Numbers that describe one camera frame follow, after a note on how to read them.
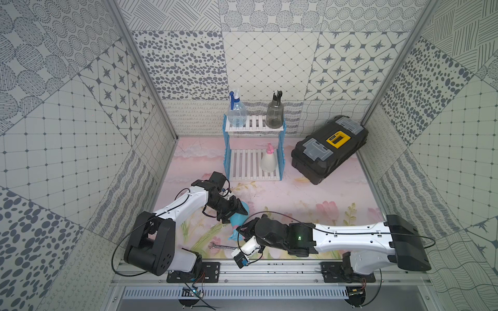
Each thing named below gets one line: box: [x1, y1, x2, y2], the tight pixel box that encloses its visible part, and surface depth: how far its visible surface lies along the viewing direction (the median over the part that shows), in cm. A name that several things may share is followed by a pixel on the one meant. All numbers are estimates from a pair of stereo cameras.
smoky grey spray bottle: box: [265, 90, 285, 129], surface depth 88 cm
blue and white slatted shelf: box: [222, 114, 287, 181], surface depth 103 cm
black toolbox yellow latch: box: [291, 115, 369, 185], surface depth 97 cm
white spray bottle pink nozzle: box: [260, 143, 277, 173], surface depth 99 cm
